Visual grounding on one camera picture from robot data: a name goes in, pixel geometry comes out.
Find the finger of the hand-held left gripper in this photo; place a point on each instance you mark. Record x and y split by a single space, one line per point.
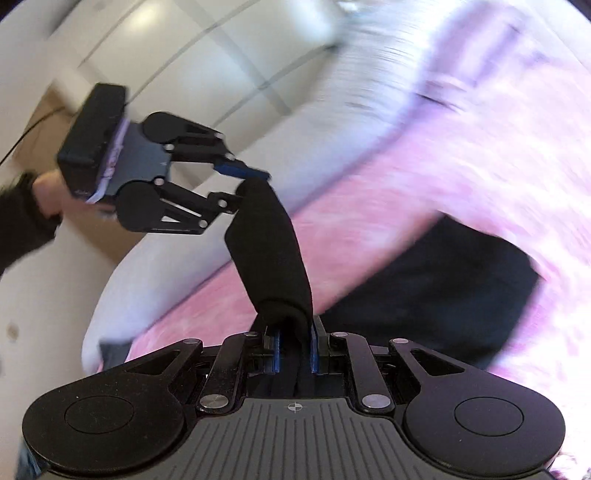
217 203
240 170

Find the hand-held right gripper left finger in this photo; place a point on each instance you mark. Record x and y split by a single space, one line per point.
277 350

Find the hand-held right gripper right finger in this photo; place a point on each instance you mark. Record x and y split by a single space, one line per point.
315 350

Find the black garment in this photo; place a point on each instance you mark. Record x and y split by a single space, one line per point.
268 258

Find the black pants with white lining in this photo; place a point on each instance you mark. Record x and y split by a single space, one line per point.
438 286

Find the person's left forearm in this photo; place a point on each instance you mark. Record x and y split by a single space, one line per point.
18 221

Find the person's left hand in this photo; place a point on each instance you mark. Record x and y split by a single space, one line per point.
48 194

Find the white wardrobe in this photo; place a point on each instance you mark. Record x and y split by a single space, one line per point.
161 37

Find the white striped quilt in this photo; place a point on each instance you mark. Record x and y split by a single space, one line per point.
360 69

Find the dark grey garment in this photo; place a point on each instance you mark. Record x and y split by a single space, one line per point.
115 355

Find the pink floral blanket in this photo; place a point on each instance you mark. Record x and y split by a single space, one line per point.
461 175

